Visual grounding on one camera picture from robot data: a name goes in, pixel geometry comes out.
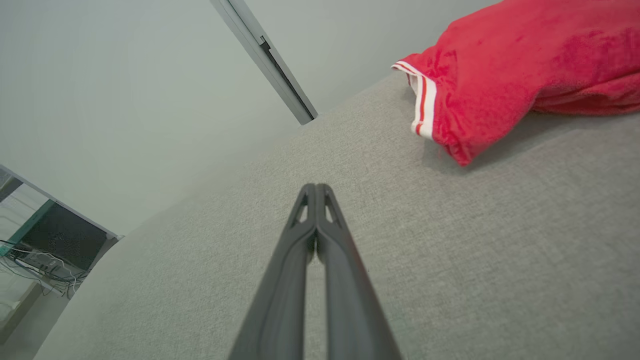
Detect grey metal partition post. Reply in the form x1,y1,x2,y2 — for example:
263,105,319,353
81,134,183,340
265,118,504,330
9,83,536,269
210,0,319,126

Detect red shorts with white trim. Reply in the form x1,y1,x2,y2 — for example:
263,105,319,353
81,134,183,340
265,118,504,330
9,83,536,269
391,0,640,167

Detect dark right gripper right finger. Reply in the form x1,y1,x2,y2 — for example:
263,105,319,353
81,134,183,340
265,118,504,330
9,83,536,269
316,184,403,360

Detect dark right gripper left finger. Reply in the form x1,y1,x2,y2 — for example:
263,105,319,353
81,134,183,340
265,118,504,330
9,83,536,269
229,184,317,360

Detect tangled black white cables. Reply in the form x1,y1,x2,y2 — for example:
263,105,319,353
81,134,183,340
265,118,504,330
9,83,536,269
0,240,91,301

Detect grey partition end post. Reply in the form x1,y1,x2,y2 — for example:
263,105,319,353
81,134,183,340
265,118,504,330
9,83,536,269
0,164,125,301

